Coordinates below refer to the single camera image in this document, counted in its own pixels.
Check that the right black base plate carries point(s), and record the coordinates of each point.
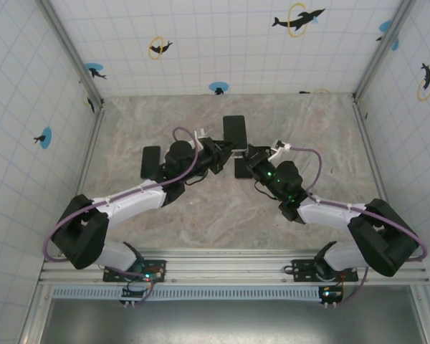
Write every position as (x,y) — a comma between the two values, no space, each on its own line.
(301,267)

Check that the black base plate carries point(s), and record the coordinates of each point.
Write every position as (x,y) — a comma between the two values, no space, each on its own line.
(109,277)
(301,267)

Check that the grey metal panel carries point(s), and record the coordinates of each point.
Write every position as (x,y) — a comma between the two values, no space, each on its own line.
(229,322)

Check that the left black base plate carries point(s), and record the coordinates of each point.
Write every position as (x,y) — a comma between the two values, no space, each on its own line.
(109,277)

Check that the clear phone case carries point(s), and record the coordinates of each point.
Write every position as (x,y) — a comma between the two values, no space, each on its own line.
(237,149)

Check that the left aluminium corner post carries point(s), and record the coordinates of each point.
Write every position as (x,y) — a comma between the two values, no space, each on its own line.
(71,50)

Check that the left aluminium side rail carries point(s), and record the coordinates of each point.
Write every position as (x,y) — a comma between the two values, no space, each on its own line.
(93,143)

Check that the black smartphone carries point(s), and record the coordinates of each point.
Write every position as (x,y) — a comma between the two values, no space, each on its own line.
(234,130)
(150,161)
(241,170)

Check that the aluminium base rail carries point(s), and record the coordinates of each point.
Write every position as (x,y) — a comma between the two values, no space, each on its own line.
(229,267)

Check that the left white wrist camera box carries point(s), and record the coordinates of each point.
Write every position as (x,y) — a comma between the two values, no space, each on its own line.
(201,135)

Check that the right aluminium side rail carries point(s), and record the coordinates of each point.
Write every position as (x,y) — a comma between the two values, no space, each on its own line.
(367,139)

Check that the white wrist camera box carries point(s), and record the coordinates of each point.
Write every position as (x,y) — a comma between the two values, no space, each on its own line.
(201,135)
(281,147)

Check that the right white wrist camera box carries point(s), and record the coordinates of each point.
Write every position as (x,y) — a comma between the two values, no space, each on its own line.
(281,147)

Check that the right aluminium corner post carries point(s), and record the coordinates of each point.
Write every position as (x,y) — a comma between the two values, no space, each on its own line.
(383,46)

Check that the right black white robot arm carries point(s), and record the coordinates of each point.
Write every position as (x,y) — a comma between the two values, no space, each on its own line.
(326,215)

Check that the aluminium side rail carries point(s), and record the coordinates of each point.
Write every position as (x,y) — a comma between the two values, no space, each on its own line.
(367,139)
(93,143)

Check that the aluminium corner post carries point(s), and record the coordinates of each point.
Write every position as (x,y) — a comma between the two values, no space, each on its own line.
(383,46)
(71,50)

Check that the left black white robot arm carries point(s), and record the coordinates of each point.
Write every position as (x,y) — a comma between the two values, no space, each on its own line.
(136,202)

